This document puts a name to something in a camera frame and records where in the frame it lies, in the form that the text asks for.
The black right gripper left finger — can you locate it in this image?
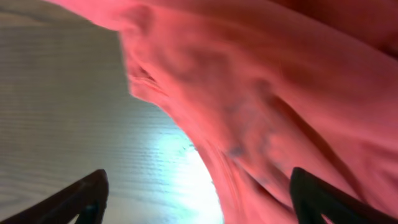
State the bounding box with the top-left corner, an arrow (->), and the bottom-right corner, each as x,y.
1,169 -> 109,224

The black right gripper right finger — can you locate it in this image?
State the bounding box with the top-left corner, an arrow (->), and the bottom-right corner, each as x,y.
289,167 -> 397,224

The orange red t-shirt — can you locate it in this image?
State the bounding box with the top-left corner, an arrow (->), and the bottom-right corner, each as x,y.
52,0 -> 397,223

